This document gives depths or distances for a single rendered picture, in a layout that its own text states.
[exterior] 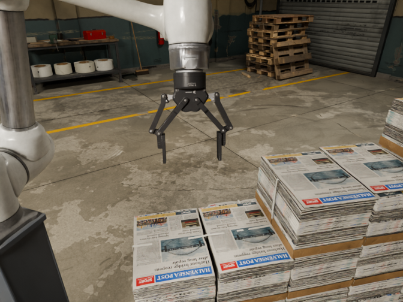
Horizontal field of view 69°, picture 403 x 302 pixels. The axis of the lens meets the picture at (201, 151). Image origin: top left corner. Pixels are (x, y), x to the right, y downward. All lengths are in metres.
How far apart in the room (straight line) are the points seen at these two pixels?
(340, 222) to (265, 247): 0.29
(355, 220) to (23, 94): 1.21
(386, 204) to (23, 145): 1.27
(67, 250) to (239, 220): 1.56
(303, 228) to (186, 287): 0.46
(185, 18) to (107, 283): 1.86
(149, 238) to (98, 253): 1.21
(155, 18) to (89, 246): 1.96
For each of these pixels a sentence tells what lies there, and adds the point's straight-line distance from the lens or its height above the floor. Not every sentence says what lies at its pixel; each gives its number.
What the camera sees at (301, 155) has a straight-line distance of 1.36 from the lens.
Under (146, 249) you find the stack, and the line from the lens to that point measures 1.20.
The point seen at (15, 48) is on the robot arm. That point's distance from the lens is 1.08.
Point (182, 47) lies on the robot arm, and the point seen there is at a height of 1.59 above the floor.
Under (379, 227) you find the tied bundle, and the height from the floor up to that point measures 0.92.
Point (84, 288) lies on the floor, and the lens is 2.25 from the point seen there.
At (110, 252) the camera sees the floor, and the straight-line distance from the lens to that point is 2.41.
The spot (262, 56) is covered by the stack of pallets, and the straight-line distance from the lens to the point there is 7.48.
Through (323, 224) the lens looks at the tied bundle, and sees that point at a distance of 1.14.
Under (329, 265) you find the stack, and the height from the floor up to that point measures 0.75.
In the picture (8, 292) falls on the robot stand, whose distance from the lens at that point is 1.26.
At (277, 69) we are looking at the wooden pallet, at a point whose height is 0.23.
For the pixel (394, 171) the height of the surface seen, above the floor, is 1.07.
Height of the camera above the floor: 1.68
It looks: 28 degrees down
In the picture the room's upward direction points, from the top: straight up
